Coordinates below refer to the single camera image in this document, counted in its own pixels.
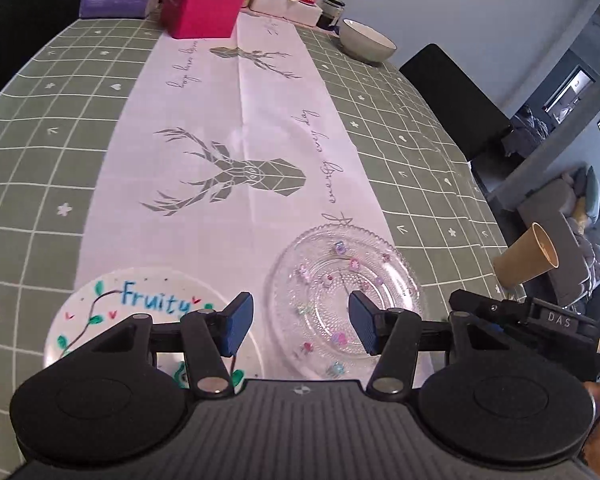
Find tall dark glass jar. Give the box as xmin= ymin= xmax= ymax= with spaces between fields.
xmin=316 ymin=0 xmax=346 ymax=31

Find white painted plate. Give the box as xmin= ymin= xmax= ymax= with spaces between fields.
xmin=43 ymin=267 xmax=264 ymax=396

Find clear glass plate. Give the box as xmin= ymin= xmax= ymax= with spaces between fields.
xmin=265 ymin=224 xmax=427 ymax=381

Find white deer print table runner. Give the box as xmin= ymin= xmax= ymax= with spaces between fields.
xmin=75 ymin=10 xmax=396 ymax=311

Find white ceramic bowl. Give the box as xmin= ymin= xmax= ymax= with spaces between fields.
xmin=339 ymin=18 xmax=397 ymax=66

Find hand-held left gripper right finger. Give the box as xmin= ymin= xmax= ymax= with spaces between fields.
xmin=347 ymin=291 xmax=506 ymax=396

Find grey sofa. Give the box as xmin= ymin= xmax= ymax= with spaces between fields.
xmin=517 ymin=162 xmax=600 ymax=311

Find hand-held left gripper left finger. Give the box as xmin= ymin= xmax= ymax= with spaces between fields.
xmin=87 ymin=291 xmax=256 ymax=396

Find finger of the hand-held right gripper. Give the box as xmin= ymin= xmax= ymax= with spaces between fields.
xmin=449 ymin=289 xmax=529 ymax=327

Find green checked tablecloth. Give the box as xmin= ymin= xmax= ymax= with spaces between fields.
xmin=0 ymin=17 xmax=526 ymax=396

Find black chair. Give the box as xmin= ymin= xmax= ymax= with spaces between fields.
xmin=0 ymin=0 xmax=98 ymax=93
xmin=399 ymin=43 xmax=513 ymax=201

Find brown paper cup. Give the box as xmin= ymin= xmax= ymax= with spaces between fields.
xmin=493 ymin=222 xmax=560 ymax=288

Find red cardboard box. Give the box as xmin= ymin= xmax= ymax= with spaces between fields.
xmin=159 ymin=0 xmax=250 ymax=40

